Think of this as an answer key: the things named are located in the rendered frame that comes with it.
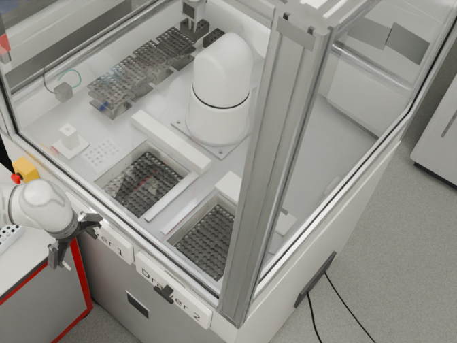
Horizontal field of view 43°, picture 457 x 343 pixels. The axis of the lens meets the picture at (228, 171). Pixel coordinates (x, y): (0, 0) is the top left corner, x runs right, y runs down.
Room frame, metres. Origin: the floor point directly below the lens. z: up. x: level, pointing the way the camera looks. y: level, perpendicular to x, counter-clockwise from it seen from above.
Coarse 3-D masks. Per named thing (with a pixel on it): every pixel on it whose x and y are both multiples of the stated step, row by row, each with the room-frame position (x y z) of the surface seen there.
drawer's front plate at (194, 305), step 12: (144, 264) 0.75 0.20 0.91; (144, 276) 0.76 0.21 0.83; (156, 276) 0.73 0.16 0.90; (168, 276) 0.72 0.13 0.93; (180, 288) 0.69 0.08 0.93; (180, 300) 0.68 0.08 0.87; (192, 300) 0.66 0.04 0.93; (192, 312) 0.65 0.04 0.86; (204, 312) 0.63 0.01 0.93; (204, 324) 0.63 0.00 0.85
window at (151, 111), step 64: (0, 0) 1.03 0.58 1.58; (64, 0) 0.90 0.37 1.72; (128, 0) 0.80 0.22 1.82; (192, 0) 0.73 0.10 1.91; (0, 64) 1.08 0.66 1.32; (64, 64) 0.92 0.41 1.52; (128, 64) 0.81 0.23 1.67; (192, 64) 0.72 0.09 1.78; (256, 64) 0.66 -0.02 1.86; (64, 128) 0.95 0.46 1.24; (128, 128) 0.82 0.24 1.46; (192, 128) 0.72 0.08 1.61; (128, 192) 0.83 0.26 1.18; (192, 192) 0.71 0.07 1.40; (192, 256) 0.70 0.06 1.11
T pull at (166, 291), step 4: (156, 288) 0.69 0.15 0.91; (164, 288) 0.69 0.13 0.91; (168, 288) 0.69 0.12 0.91; (160, 292) 0.68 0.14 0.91; (164, 292) 0.68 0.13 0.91; (168, 292) 0.68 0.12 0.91; (172, 292) 0.68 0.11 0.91; (164, 296) 0.67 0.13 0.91; (168, 296) 0.67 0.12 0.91; (168, 300) 0.66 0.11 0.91; (172, 300) 0.66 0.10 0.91
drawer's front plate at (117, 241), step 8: (72, 200) 0.92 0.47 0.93; (80, 208) 0.90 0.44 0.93; (104, 224) 0.86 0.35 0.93; (104, 232) 0.85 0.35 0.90; (112, 232) 0.84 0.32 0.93; (112, 240) 0.83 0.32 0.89; (120, 240) 0.81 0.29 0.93; (112, 248) 0.83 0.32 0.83; (120, 248) 0.81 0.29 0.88; (128, 248) 0.79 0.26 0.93; (120, 256) 0.81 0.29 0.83; (128, 256) 0.79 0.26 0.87
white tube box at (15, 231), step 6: (0, 228) 0.86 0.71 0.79; (6, 228) 0.86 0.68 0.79; (12, 228) 0.87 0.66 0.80; (18, 228) 0.87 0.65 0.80; (0, 234) 0.84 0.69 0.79; (12, 234) 0.84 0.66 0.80; (18, 234) 0.86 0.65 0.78; (0, 240) 0.82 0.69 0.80; (6, 240) 0.82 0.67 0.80; (12, 240) 0.83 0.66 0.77; (0, 246) 0.79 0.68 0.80; (6, 246) 0.81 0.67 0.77; (0, 252) 0.78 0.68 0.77
